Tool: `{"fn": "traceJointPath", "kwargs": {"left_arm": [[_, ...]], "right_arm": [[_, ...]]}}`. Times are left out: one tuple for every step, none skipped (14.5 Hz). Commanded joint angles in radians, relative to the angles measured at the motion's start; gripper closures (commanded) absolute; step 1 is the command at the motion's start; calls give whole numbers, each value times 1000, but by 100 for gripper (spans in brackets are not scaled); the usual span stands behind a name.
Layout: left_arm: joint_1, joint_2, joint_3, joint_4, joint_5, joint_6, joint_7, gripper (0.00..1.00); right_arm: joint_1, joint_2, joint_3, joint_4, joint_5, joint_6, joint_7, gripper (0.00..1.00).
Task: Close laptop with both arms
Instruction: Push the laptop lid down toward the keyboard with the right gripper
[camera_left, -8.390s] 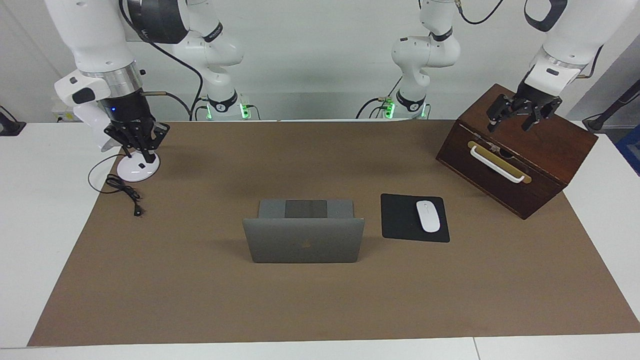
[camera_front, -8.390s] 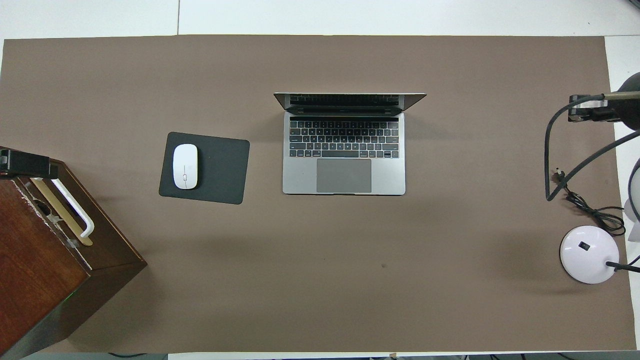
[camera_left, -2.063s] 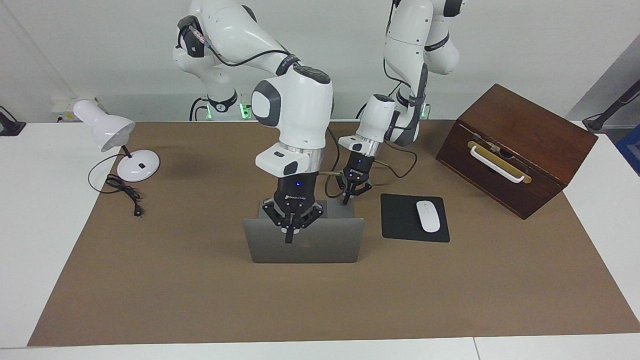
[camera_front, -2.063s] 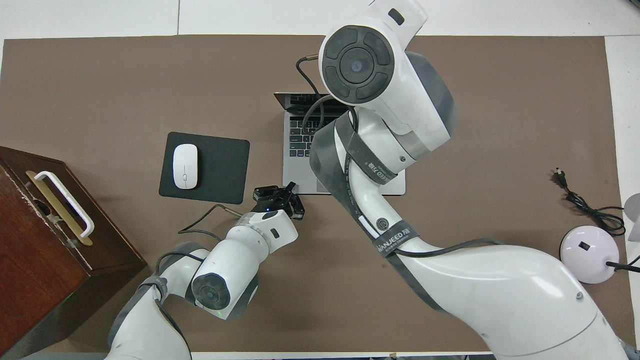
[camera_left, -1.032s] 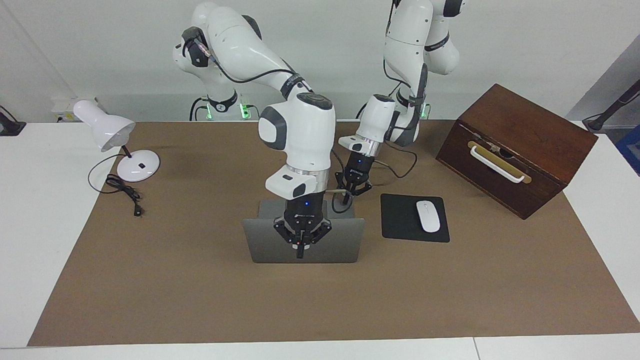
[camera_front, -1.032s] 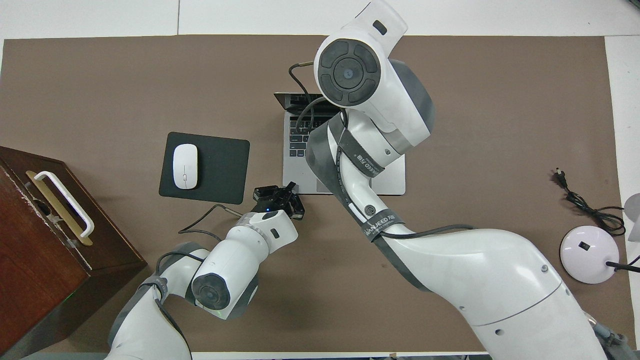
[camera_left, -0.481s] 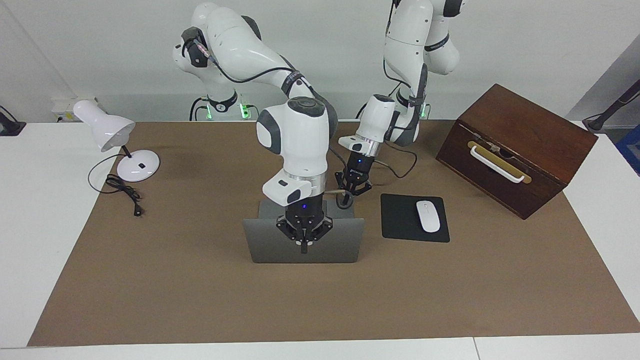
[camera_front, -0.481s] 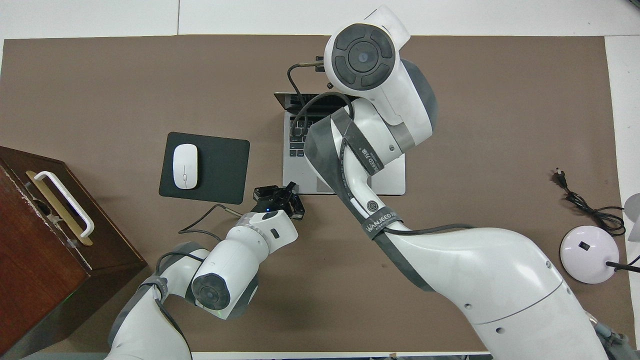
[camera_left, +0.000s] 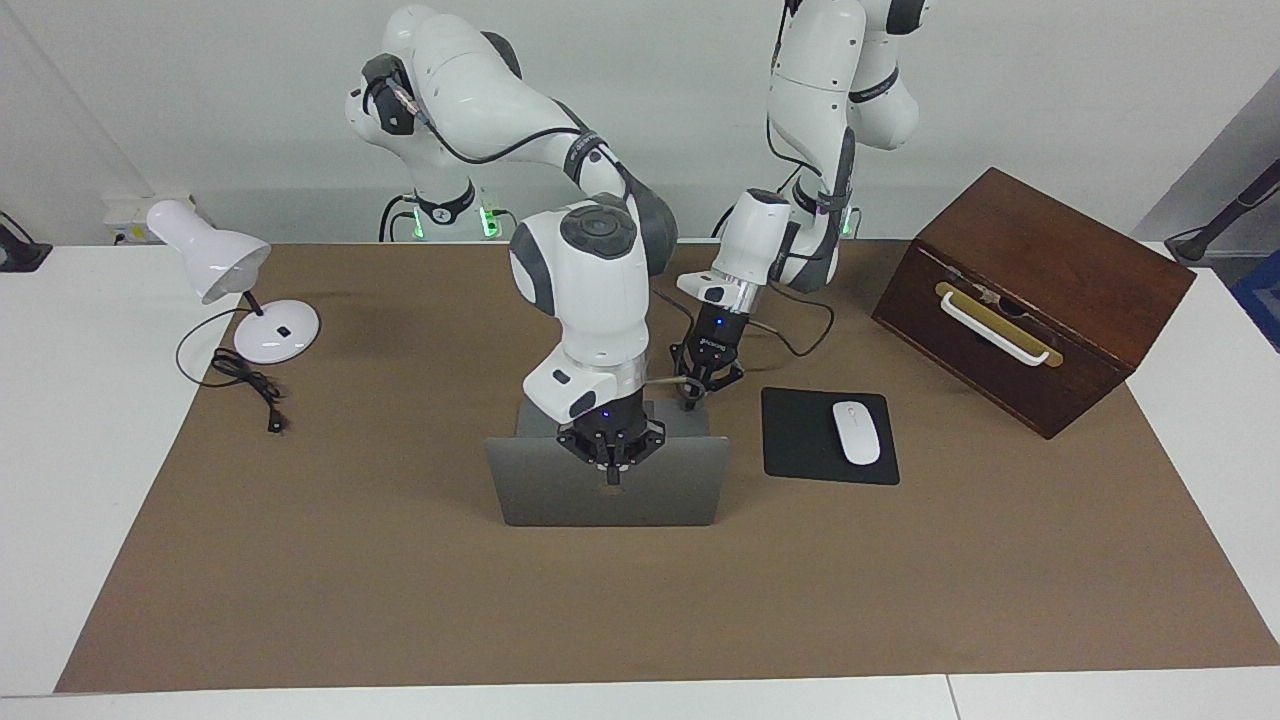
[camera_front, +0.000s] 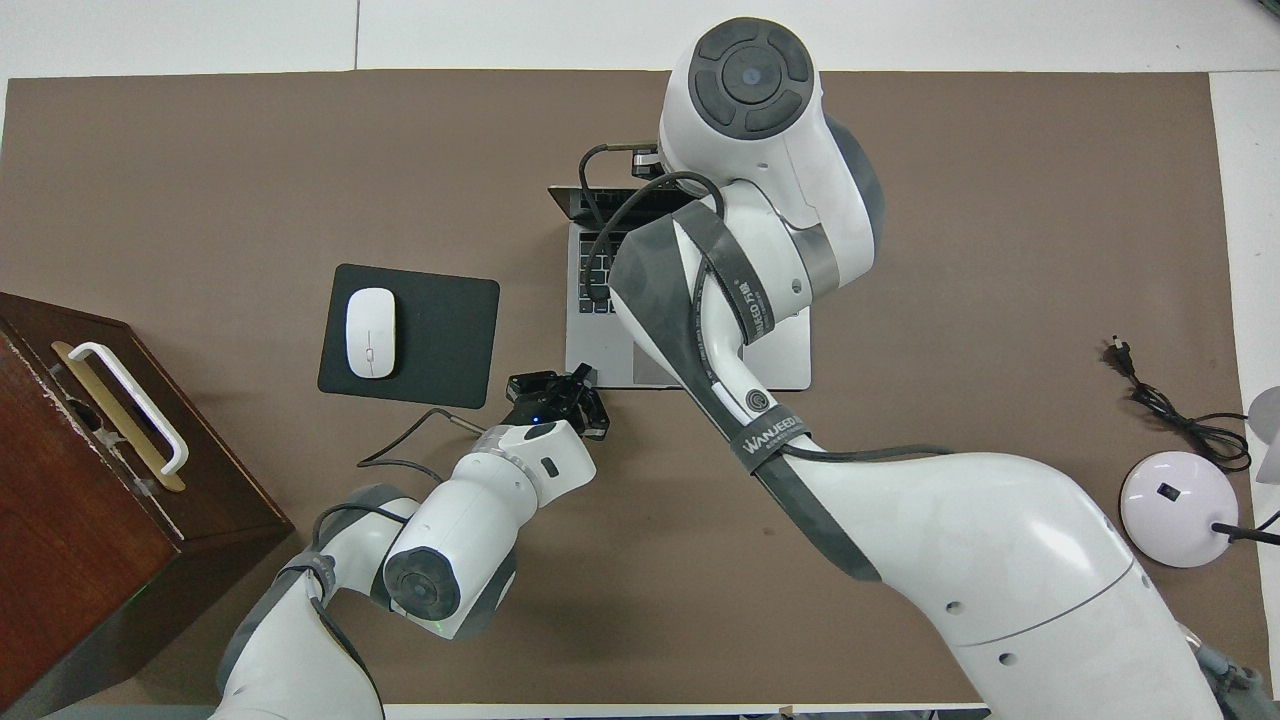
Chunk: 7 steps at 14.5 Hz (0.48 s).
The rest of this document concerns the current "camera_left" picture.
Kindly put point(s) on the brown table mat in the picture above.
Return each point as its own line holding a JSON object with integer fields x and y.
{"x": 400, "y": 600}

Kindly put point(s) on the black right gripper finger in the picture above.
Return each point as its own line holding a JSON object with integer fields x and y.
{"x": 607, "y": 465}
{"x": 619, "y": 462}

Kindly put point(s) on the black mouse pad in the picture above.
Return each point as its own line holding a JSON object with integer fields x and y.
{"x": 800, "y": 440}

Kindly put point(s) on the black clamp mount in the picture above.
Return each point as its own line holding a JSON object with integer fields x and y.
{"x": 20, "y": 255}

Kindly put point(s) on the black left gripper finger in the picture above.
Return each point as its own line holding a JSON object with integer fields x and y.
{"x": 687, "y": 395}
{"x": 697, "y": 395}

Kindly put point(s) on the white computer mouse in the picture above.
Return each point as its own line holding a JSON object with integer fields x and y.
{"x": 856, "y": 435}

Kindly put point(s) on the dark brown wooden box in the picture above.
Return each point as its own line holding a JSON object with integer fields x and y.
{"x": 1060, "y": 250}

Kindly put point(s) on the white power strip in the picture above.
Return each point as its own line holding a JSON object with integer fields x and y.
{"x": 125, "y": 225}

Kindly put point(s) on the blue crate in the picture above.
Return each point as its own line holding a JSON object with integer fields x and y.
{"x": 1262, "y": 300}

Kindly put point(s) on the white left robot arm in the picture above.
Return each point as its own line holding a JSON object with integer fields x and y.
{"x": 820, "y": 60}

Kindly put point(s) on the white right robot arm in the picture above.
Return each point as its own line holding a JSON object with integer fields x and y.
{"x": 590, "y": 290}

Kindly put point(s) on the grey laptop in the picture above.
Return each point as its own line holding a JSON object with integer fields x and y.
{"x": 540, "y": 490}

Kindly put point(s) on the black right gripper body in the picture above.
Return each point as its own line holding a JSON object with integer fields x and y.
{"x": 612, "y": 420}

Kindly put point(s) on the white desk lamp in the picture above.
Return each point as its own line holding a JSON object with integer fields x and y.
{"x": 210, "y": 250}

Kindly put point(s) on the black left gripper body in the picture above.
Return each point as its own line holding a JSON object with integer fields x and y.
{"x": 715, "y": 340}

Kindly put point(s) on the black stand leg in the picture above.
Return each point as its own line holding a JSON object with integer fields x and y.
{"x": 1230, "y": 215}

